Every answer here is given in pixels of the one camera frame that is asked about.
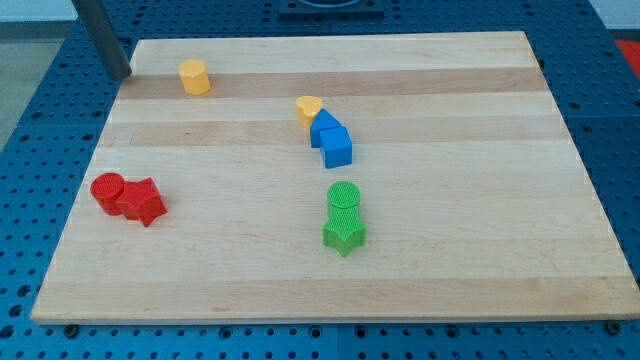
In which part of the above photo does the yellow hexagon block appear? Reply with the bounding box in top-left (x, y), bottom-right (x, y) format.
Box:
top-left (178, 59), bottom-right (211, 95)

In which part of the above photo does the green cylinder block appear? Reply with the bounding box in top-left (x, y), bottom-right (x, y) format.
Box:
top-left (327, 181), bottom-right (361, 209)

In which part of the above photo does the blue cube block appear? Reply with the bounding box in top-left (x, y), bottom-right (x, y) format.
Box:
top-left (320, 127), bottom-right (353, 169)

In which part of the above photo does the green star block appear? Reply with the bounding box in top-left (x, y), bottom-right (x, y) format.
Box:
top-left (323, 206), bottom-right (367, 257)

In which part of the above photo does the blue triangle block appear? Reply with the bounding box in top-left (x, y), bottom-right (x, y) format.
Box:
top-left (310, 110), bottom-right (342, 148)

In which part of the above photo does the yellow heart block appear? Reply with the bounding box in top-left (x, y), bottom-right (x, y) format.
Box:
top-left (295, 95), bottom-right (323, 129)

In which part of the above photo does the wooden board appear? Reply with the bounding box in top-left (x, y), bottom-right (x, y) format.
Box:
top-left (31, 31), bottom-right (639, 325)

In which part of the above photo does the red star block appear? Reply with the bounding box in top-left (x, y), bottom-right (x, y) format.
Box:
top-left (115, 178), bottom-right (167, 227)

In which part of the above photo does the red cylinder block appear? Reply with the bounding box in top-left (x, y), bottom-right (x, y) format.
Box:
top-left (90, 172), bottom-right (125, 216)

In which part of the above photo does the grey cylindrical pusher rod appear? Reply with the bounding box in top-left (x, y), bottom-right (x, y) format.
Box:
top-left (71, 0), bottom-right (132, 81)

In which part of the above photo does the red object at right edge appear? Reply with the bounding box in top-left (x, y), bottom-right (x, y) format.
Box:
top-left (616, 39), bottom-right (640, 78)

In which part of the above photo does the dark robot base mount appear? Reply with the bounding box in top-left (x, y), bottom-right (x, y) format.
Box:
top-left (274, 0), bottom-right (385, 19)

